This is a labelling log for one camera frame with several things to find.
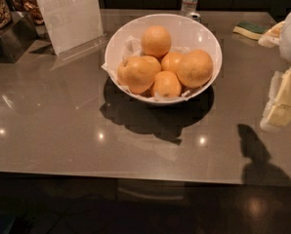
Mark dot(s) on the glass jar of snacks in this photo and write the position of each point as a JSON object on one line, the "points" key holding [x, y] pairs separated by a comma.
{"points": [[30, 6]]}

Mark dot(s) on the white paper bowl liner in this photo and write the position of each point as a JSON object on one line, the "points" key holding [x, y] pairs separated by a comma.
{"points": [[119, 49]]}

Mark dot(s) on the top orange in bowl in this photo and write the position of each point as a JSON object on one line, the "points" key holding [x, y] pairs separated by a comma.
{"points": [[156, 41]]}

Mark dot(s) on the yellow green sponge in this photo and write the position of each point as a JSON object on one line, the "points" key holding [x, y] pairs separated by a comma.
{"points": [[250, 30]]}

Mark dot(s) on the front small orange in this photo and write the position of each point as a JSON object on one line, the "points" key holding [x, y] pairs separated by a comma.
{"points": [[166, 85]]}

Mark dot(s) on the silver drink can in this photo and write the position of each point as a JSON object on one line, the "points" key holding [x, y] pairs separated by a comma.
{"points": [[194, 16]]}

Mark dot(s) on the small orange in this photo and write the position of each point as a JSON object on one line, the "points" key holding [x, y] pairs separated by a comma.
{"points": [[171, 61], [166, 85]]}

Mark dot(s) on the middle small orange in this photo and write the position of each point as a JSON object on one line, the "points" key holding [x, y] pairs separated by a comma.
{"points": [[171, 61]]}

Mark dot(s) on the dark metal stand box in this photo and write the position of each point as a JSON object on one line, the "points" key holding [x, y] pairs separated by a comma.
{"points": [[17, 37]]}

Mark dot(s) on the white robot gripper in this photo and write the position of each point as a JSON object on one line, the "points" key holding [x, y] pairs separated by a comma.
{"points": [[278, 110]]}

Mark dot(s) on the clear acrylic sign holder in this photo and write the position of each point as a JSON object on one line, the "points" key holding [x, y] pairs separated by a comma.
{"points": [[74, 26]]}

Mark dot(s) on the large orange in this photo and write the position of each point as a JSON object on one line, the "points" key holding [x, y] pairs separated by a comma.
{"points": [[138, 73], [195, 69]]}

